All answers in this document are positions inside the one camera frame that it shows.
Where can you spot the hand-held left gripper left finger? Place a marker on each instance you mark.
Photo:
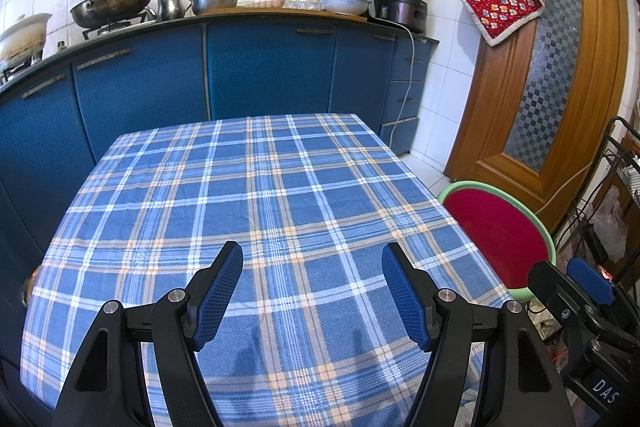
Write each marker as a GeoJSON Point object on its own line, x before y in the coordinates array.
{"type": "Point", "coordinates": [215, 302]}

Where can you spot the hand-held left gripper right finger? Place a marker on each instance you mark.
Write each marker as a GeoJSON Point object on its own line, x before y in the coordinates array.
{"type": "Point", "coordinates": [407, 302]}

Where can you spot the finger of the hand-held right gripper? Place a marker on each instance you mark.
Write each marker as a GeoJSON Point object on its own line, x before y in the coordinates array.
{"type": "Point", "coordinates": [550, 289]}
{"type": "Point", "coordinates": [590, 279]}

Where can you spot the red round stool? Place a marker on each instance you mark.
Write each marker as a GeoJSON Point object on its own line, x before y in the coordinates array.
{"type": "Point", "coordinates": [495, 232]}

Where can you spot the white plastic bag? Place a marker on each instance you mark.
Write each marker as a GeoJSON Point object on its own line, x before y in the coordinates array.
{"type": "Point", "coordinates": [610, 217]}

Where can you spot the black metal rack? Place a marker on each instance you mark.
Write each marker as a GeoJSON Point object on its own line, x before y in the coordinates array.
{"type": "Point", "coordinates": [631, 179]}

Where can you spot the blue plaid tablecloth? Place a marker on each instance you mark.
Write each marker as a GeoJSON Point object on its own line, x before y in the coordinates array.
{"type": "Point", "coordinates": [275, 207]}

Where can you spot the wooden door with glass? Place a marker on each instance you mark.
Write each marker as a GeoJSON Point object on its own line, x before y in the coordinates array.
{"type": "Point", "coordinates": [485, 107]}

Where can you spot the blue kitchen base cabinet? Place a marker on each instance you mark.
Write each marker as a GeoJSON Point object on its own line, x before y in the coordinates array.
{"type": "Point", "coordinates": [260, 67]}

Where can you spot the dark rice cooker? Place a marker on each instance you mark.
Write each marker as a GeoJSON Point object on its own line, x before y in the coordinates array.
{"type": "Point", "coordinates": [400, 12]}

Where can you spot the gas stove burner grate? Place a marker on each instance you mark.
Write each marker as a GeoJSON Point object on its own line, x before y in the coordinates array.
{"type": "Point", "coordinates": [100, 29]}

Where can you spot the steel mixing basin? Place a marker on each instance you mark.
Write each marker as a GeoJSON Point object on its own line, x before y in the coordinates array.
{"type": "Point", "coordinates": [215, 2]}

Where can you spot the steel kettle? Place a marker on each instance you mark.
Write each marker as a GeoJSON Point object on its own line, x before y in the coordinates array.
{"type": "Point", "coordinates": [170, 4]}

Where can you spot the white enamel bowl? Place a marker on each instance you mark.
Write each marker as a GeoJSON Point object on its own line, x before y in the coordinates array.
{"type": "Point", "coordinates": [345, 4]}

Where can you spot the pile of eggs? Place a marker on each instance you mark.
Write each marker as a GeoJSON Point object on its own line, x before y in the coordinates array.
{"type": "Point", "coordinates": [270, 0]}

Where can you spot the clear plastic container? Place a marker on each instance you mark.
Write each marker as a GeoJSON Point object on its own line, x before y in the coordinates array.
{"type": "Point", "coordinates": [305, 4]}

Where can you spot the dark metal wok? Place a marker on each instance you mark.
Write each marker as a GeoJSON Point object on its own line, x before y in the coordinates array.
{"type": "Point", "coordinates": [110, 4]}

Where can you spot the white clay pot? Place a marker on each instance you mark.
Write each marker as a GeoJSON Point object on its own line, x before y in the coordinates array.
{"type": "Point", "coordinates": [22, 37]}

